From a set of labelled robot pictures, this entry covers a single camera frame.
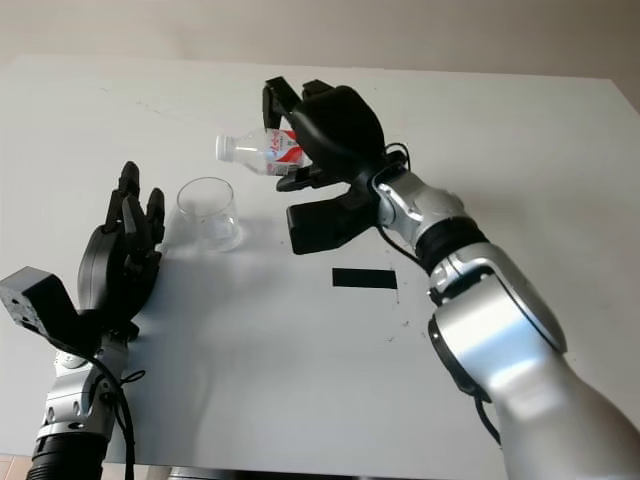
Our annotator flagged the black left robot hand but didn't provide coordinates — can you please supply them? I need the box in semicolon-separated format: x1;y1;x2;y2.
77;160;166;341

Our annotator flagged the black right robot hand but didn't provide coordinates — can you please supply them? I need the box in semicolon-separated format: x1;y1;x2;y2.
260;77;387;194

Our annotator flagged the clear plastic water bottle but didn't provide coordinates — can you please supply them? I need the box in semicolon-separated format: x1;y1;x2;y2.
215;127;314;177

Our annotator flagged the clear glass cup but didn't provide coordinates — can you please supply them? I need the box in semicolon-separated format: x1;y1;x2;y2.
177;176;242;252

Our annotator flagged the black tape strip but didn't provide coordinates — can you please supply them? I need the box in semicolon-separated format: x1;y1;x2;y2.
332;268;399;290

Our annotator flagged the dark grey robot torso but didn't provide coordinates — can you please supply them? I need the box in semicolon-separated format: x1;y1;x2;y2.
168;464;244;480

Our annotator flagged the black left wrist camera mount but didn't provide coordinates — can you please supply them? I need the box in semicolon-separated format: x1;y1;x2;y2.
0;267;139;359

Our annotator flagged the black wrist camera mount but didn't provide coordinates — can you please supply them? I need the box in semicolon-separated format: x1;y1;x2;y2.
0;267;139;359
286;180;382;255

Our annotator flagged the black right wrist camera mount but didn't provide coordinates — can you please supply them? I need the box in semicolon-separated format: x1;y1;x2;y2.
286;180;382;255

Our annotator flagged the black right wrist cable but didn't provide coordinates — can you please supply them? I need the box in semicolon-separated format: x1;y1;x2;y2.
369;142;502;446

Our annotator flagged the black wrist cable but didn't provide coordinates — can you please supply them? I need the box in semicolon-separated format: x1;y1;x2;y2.
92;355;147;480
369;142;502;446

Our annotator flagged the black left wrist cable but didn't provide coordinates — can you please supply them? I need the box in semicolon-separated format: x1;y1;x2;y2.
92;355;147;480

